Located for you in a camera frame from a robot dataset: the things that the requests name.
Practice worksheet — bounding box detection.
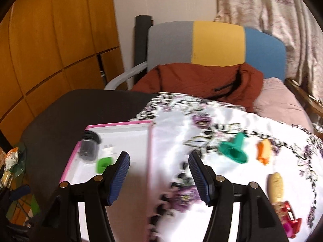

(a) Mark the white floral tablecloth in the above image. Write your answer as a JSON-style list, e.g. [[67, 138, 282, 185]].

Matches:
[[127, 92, 323, 242]]

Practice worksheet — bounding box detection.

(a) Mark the light grey curved armrest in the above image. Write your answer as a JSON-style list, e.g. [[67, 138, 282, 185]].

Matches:
[[104, 62, 148, 90]]

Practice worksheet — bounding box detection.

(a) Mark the pink cushion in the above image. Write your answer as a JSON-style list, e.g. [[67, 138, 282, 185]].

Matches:
[[252, 78, 315, 133]]

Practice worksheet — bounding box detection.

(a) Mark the wooden furniture frame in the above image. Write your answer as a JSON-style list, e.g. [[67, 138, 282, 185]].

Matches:
[[285, 78, 323, 118]]

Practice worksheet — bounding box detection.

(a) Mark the pink-rimmed white tray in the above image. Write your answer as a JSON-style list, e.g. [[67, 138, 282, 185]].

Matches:
[[59, 120, 154, 242]]

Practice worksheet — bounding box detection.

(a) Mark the orange-brown wooden wardrobe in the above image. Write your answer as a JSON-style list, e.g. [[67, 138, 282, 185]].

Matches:
[[0, 0, 127, 154]]

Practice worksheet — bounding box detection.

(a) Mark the small green toy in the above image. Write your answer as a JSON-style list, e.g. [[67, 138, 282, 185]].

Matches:
[[96, 157, 113, 174]]

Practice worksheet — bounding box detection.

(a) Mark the small white object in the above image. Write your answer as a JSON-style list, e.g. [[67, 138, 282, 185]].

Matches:
[[102, 144, 116, 158]]

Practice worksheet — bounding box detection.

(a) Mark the grey yellow blue chair back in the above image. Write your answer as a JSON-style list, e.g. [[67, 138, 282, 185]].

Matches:
[[148, 20, 287, 80]]

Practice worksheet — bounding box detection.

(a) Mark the floral beige curtain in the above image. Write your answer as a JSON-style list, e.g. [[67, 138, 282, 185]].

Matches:
[[214, 0, 323, 104]]

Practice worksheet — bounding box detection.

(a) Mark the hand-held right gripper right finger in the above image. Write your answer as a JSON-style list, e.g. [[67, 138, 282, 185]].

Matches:
[[188, 151, 290, 242]]

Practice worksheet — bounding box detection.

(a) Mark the orange toy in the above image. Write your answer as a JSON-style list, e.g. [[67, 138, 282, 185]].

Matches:
[[257, 139, 272, 165]]

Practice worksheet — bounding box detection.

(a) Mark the black upright post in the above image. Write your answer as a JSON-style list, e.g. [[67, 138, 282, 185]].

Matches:
[[134, 15, 153, 86]]

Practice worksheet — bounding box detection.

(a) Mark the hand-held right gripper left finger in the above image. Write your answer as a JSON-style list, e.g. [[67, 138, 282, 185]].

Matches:
[[30, 152, 130, 242]]

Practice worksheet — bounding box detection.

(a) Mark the colourful patterned bag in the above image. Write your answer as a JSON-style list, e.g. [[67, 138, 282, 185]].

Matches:
[[0, 146, 41, 227]]

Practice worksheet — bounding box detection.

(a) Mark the black jar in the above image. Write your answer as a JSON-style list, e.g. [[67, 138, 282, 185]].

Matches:
[[79, 130, 101, 162]]

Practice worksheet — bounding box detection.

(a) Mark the tan oval toy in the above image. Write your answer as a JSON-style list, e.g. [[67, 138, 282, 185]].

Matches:
[[267, 173, 284, 203]]

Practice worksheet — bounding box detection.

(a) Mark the red and magenta toy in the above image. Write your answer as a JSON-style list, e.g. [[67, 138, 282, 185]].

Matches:
[[275, 201, 302, 239]]

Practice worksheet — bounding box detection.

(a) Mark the teal funnel-shaped toy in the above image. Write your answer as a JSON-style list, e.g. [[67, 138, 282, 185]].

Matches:
[[219, 132, 249, 164]]

